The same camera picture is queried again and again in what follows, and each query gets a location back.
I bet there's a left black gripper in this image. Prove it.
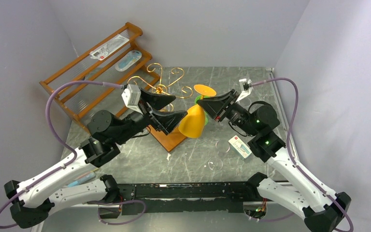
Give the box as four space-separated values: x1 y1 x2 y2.
115 88 189 146

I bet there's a green plastic wine glass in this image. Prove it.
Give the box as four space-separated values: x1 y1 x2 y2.
195 95 208 126

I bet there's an orange plastic wine glass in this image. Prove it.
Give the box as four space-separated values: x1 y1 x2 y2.
178 84 216 138

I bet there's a clear wine glass back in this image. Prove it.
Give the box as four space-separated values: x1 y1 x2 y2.
239 97 252 108

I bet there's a clear wine glass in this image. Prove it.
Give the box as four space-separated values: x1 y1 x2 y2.
208 140 230 172
239 97 252 108

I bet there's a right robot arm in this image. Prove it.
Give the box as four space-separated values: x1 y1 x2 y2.
197 90 351 232

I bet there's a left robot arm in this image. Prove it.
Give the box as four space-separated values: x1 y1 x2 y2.
4 84 187 229

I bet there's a clear wine glass front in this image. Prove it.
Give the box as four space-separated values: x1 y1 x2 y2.
208 140 230 172

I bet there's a wooden shelf rack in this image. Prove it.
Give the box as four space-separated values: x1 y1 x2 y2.
40 22 152 130

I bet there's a small white red box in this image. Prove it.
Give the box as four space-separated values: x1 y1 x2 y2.
228 135 252 160

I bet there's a blue white packaged item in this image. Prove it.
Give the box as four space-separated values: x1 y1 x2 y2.
114 50 143 72

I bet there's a white packaged item top shelf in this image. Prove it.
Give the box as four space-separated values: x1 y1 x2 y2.
89 34 129 60

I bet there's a blue highlighter pen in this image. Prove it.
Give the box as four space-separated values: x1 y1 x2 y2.
66 178 93 188

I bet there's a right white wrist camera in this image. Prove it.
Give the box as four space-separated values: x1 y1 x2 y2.
236 78 253 102

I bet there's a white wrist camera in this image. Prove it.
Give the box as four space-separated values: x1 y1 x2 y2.
236 78 253 102
121 84 142 113

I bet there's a gold wire glass rack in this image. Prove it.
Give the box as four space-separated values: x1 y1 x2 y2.
127 62 194 152

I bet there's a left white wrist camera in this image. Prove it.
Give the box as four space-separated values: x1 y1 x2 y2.
121 84 142 113

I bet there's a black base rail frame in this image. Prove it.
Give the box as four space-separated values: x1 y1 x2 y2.
64 182 301 221

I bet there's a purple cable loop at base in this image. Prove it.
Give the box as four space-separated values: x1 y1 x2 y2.
89 200 147 226

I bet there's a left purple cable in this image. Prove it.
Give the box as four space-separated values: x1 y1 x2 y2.
0 80 124 229

